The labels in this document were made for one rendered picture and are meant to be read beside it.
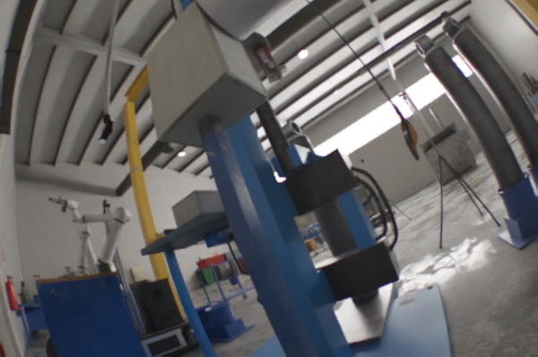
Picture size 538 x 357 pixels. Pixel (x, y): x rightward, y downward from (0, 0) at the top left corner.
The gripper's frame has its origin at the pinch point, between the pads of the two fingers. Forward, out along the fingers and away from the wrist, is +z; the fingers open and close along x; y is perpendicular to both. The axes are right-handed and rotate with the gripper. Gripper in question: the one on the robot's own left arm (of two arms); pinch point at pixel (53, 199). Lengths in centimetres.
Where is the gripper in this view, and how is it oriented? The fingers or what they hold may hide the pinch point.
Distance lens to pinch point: 258.4
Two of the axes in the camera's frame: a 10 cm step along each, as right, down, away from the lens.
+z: -0.9, -3.3, -9.4
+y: 0.1, -9.4, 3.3
